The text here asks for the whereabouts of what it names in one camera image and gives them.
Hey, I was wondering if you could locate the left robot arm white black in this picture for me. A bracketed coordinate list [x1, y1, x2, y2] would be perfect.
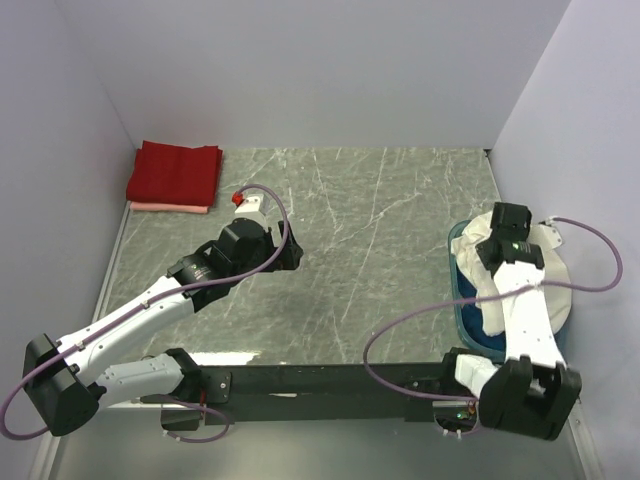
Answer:
[23, 219, 304, 437]

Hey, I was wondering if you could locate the aluminium frame rail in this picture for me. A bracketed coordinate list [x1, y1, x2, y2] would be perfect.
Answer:
[569, 399, 605, 480]

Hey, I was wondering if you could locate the teal plastic basket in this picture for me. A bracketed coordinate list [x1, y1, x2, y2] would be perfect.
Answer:
[447, 219, 569, 365]

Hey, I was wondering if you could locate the folded pink t shirt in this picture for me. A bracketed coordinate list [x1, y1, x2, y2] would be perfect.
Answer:
[129, 202, 209, 214]

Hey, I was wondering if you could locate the folded red t shirt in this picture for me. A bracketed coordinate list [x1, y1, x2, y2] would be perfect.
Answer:
[126, 141, 223, 207]

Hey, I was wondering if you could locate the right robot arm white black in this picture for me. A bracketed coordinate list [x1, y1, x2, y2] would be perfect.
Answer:
[453, 202, 582, 441]

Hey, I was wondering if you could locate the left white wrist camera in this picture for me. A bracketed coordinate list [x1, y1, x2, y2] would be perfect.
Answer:
[232, 193, 270, 221]

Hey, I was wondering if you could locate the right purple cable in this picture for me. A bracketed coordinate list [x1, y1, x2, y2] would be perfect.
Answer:
[362, 216, 624, 439]

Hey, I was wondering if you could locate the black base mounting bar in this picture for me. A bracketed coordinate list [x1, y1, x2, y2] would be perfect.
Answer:
[178, 364, 478, 431]

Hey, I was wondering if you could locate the purple cable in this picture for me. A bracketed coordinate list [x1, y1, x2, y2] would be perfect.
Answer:
[362, 216, 624, 439]
[0, 185, 292, 445]

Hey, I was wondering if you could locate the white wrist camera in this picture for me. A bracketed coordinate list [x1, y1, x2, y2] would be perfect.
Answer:
[528, 219, 563, 252]
[232, 193, 270, 221]

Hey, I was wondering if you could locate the white t shirt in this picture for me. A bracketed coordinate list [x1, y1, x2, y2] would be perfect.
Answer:
[450, 212, 572, 336]

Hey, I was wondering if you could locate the blue t shirt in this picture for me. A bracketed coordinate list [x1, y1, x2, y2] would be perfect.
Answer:
[457, 270, 506, 352]

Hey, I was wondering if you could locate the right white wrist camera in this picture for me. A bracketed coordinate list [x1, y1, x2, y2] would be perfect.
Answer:
[528, 219, 563, 252]

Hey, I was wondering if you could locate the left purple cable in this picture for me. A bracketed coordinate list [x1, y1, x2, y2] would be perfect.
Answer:
[0, 185, 292, 445]

